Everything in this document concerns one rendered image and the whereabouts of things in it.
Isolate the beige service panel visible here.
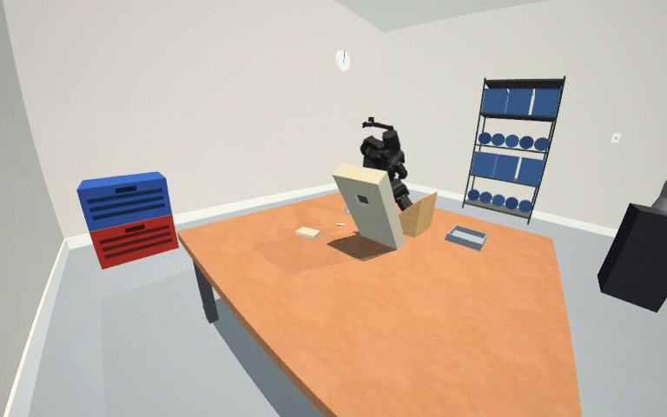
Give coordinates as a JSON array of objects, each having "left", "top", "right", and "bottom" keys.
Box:
[{"left": 332, "top": 163, "right": 405, "bottom": 249}]

